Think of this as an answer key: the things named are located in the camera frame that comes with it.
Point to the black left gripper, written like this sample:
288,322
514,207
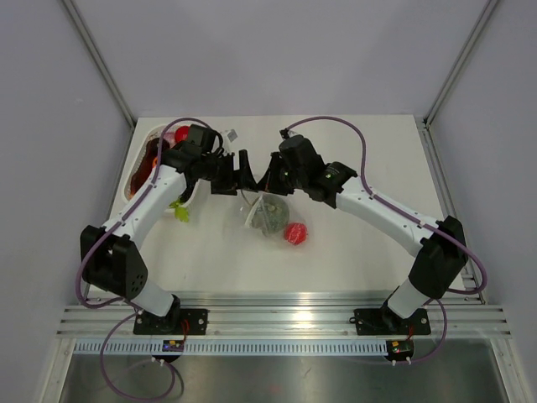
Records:
228,187

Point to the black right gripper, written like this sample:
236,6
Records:
269,182

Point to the green netted melon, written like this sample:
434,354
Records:
270,214

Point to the clear zip top bag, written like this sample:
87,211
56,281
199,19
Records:
237,215

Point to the red apple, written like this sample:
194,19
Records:
296,233

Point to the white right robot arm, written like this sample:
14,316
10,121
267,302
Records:
437,246

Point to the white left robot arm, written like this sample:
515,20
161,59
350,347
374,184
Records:
110,254

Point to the green lettuce leaf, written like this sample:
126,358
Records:
180,210

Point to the red tomato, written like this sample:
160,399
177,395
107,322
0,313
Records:
181,133

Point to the purple onion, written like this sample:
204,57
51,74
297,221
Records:
169,137

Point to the dark red long pepper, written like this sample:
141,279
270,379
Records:
143,168

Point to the white perforated basket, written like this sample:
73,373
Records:
187,197

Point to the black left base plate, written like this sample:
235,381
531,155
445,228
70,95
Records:
185,321

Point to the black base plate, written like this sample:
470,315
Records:
383,322
185,321

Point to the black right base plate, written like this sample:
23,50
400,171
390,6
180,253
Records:
383,322

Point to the left aluminium frame post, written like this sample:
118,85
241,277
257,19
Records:
83,31

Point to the aluminium frame post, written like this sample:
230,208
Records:
463,56
83,31

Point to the white slotted cable duct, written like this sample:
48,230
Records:
207,347

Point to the right aluminium side rail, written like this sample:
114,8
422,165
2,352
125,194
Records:
471,274

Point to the aluminium front rail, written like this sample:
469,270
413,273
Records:
326,315

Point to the right aluminium frame post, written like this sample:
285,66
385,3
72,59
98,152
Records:
463,56

